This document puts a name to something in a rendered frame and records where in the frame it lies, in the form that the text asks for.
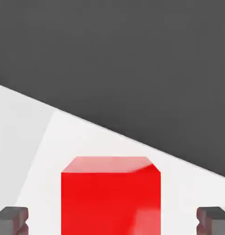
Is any small red cube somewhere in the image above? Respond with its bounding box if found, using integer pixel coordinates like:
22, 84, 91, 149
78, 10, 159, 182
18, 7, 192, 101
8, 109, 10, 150
61, 156, 162, 235

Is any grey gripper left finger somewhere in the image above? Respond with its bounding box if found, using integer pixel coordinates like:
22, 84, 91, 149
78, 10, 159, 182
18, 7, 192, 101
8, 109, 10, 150
0, 206, 29, 235

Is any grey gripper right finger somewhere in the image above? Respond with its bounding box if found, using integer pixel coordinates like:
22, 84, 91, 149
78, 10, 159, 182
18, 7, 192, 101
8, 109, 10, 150
196, 206, 225, 235

